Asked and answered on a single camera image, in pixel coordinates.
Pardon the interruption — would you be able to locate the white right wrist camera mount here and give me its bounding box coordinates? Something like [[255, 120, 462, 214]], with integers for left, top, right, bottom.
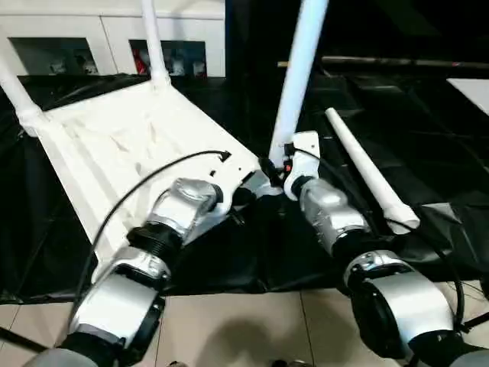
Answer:
[[283, 131, 321, 202]]

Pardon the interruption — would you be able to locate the black backdrop cloth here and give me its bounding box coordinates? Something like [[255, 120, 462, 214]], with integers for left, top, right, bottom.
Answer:
[[224, 0, 489, 77]]

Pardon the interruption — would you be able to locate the black left wrist camera cable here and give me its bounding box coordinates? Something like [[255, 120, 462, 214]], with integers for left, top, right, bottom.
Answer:
[[68, 151, 232, 330]]

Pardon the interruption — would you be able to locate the white plastic table top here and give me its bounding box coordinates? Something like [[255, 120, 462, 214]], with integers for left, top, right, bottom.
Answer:
[[18, 78, 284, 287]]

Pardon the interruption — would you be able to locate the red packet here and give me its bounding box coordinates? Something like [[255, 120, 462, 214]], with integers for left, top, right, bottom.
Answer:
[[133, 49, 148, 75]]

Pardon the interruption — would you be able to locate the black floor stand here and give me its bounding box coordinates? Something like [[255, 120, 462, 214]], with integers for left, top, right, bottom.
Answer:
[[460, 313, 489, 333]]

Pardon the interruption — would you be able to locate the white flat board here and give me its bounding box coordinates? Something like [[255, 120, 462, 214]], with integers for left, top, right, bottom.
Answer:
[[446, 78, 489, 116]]

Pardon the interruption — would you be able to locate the white plastic table leg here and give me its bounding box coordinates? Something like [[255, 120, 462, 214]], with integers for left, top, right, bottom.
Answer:
[[0, 57, 44, 133], [267, 0, 330, 166], [324, 108, 422, 235], [141, 0, 172, 93]]

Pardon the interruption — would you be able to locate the black glossy mat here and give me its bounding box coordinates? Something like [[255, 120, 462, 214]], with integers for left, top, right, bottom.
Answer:
[[0, 72, 489, 305]]

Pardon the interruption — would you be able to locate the dark metal pole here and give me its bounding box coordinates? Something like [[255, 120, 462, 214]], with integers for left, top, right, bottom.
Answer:
[[322, 56, 489, 70]]

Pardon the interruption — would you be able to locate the black frame leg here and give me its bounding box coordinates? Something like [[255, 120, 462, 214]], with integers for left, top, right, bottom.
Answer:
[[0, 326, 51, 351]]

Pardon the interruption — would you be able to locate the white glass-door cabinet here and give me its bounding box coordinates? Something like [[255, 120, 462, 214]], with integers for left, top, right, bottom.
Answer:
[[0, 0, 227, 78]]

